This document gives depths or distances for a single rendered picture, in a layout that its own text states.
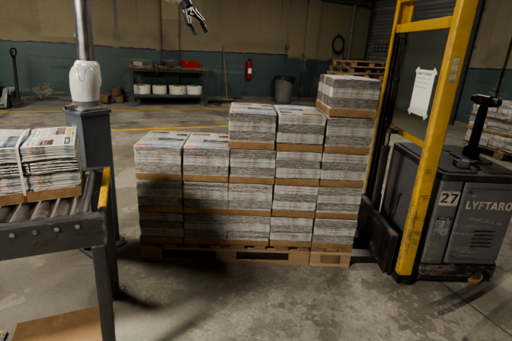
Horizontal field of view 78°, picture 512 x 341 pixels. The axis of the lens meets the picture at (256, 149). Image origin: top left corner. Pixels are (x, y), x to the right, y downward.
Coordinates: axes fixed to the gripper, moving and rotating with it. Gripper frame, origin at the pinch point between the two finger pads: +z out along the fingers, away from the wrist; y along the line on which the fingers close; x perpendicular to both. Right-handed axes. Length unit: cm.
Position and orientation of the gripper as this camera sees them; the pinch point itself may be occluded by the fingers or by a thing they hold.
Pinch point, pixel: (200, 31)
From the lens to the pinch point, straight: 225.4
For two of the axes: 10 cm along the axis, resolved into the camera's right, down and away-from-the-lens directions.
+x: -8.1, 2.7, 5.2
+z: 4.5, 8.6, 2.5
